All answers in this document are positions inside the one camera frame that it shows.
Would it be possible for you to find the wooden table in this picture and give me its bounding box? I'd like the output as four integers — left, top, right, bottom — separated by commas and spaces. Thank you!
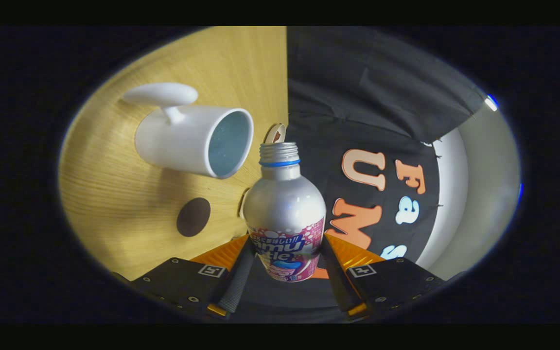
59, 26, 289, 281

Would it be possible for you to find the white plate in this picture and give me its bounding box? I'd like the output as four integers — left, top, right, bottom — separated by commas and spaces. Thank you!
264, 123, 287, 144

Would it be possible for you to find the dark round coaster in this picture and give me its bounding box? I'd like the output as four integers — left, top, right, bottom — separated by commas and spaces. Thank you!
176, 197, 211, 238

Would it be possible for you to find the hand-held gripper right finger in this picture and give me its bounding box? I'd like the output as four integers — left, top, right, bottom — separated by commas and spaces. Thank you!
320, 233, 446, 319

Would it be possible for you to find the white cup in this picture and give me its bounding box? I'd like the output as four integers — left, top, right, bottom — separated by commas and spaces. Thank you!
122, 82, 254, 179

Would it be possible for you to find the silver juice bottle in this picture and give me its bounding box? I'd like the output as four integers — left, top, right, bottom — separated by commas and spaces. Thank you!
242, 142, 327, 282

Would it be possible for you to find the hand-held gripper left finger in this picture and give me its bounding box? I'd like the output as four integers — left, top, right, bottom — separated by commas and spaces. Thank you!
129, 235, 256, 319

